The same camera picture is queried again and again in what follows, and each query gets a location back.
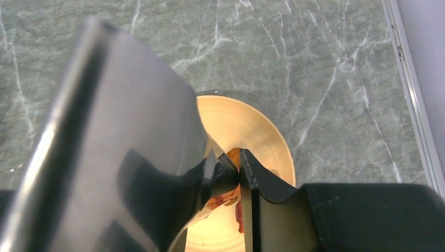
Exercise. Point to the orange red food piece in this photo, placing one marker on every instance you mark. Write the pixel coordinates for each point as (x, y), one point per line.
(234, 156)

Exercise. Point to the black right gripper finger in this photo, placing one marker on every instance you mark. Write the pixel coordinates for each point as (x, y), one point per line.
(337, 216)

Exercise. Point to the tan round plate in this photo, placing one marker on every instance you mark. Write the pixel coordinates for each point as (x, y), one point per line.
(235, 124)

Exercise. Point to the aluminium rail on right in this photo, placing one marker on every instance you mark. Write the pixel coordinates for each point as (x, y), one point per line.
(417, 34)

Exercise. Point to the shiny metal tongs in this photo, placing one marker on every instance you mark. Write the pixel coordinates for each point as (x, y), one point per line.
(123, 162)

